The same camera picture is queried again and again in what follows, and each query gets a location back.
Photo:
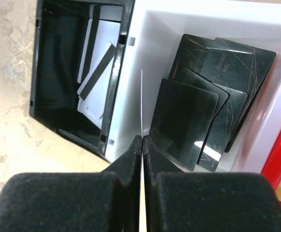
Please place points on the grey cards in bin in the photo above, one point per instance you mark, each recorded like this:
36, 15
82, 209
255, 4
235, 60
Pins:
95, 68

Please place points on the black wallet in bin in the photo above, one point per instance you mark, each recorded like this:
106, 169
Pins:
203, 102

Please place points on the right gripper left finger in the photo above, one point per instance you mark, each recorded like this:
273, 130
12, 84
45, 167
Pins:
106, 201

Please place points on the black plastic bin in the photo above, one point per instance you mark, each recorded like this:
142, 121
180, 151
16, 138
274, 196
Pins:
77, 89

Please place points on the white plastic bin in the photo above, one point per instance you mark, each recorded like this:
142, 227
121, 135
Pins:
156, 30

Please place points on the black credit card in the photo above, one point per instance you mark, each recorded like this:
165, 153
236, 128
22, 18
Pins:
142, 225

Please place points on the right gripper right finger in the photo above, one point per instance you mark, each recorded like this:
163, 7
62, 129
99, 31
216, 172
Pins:
177, 201

